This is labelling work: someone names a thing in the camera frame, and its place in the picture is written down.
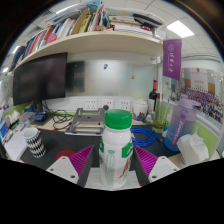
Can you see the white wall outlet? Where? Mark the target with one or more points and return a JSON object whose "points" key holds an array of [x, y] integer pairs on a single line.
{"points": [[124, 104], [107, 103], [90, 104]]}

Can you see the green drinking glass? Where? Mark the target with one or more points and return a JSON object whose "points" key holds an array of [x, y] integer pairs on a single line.
{"points": [[161, 116]]}

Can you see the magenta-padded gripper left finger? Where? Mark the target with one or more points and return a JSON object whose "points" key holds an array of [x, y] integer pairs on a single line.
{"points": [[80, 161]]}

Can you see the purple pennant flag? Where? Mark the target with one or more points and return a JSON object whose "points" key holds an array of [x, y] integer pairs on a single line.
{"points": [[172, 60]]}

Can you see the white bottle with green cap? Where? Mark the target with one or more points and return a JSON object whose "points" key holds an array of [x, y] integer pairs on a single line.
{"points": [[115, 150]]}

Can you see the white tissue pack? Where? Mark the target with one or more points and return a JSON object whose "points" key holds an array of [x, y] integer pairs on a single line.
{"points": [[193, 150]]}

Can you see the white paper towel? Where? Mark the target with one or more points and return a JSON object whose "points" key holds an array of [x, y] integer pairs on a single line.
{"points": [[93, 180]]}

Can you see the grey metal laptop stand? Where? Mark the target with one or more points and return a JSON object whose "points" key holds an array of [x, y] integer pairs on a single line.
{"points": [[85, 125]]}

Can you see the rectangular ceiling light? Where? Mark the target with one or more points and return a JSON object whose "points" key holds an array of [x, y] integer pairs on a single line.
{"points": [[180, 29]]}

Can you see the wooden shelf with books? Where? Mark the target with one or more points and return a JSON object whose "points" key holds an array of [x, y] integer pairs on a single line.
{"points": [[93, 41]]}

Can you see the clear plastic box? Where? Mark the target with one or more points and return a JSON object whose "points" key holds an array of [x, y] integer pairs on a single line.
{"points": [[27, 117]]}

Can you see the white handwritten paper sheet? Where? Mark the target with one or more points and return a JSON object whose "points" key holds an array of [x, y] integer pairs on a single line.
{"points": [[15, 146]]}

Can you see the black computer monitor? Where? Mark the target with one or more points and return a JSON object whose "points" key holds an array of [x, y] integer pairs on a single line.
{"points": [[40, 80]]}

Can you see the small blue device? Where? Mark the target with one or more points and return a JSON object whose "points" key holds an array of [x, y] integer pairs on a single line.
{"points": [[40, 116]]}

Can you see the black and white patterned mug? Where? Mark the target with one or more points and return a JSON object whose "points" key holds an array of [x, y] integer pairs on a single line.
{"points": [[35, 143]]}

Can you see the dark wine bottle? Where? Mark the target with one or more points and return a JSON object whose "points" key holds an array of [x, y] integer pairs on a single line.
{"points": [[153, 96]]}

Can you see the black desk mat red edge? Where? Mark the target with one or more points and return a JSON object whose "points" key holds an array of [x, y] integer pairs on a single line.
{"points": [[63, 140]]}

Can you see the group photo poster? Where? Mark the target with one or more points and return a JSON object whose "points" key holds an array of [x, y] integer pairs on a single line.
{"points": [[205, 96]]}

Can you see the flat round red coaster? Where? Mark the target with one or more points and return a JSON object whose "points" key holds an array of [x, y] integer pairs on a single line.
{"points": [[65, 154]]}

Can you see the purple translucent water jug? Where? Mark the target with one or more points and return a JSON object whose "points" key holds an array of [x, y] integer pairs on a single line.
{"points": [[181, 123]]}

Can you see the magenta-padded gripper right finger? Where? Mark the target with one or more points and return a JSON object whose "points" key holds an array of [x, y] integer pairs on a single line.
{"points": [[146, 161]]}

